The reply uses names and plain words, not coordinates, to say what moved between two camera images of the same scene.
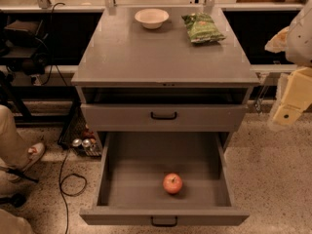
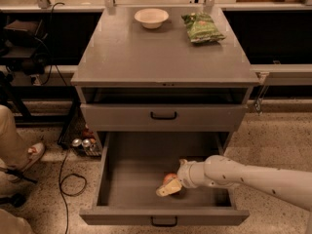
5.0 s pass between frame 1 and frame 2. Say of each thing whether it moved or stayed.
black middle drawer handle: stayed
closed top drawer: stayed
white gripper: moved
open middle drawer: stayed
